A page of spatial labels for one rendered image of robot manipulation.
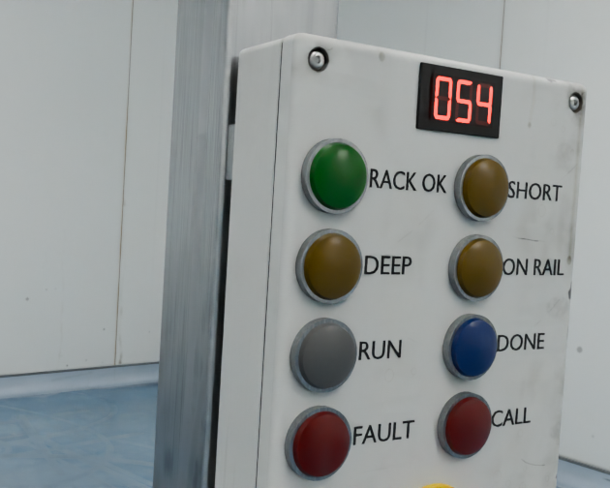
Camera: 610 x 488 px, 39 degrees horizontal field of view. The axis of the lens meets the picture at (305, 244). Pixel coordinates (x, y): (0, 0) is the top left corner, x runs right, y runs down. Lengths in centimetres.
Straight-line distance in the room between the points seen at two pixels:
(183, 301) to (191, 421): 6
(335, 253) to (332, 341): 4
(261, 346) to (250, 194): 6
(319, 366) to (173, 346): 11
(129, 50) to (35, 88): 56
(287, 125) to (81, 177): 414
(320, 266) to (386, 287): 4
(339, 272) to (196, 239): 9
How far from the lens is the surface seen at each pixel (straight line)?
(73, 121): 445
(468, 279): 38
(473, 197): 38
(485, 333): 39
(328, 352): 34
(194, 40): 42
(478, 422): 40
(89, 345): 457
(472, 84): 39
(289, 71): 34
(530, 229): 42
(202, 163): 40
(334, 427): 35
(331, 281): 34
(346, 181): 34
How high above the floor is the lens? 104
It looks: 3 degrees down
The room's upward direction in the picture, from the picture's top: 4 degrees clockwise
